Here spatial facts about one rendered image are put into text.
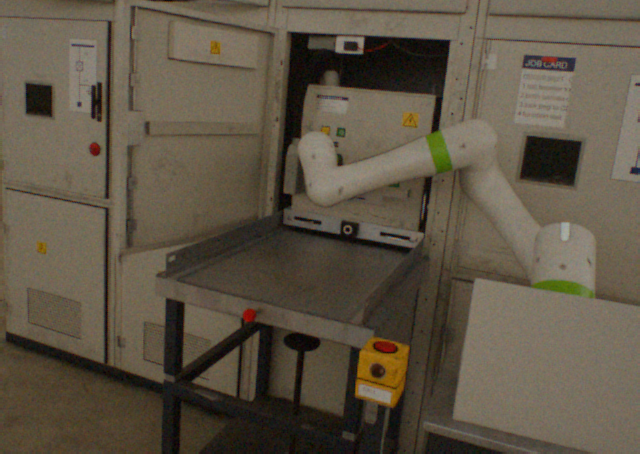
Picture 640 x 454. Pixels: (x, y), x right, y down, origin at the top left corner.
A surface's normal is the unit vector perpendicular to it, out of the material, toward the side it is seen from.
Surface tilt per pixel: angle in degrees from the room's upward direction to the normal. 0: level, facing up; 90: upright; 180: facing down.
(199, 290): 90
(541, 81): 90
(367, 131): 90
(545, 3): 90
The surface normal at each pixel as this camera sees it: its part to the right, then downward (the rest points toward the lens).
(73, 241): -0.38, 0.16
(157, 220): 0.77, 0.20
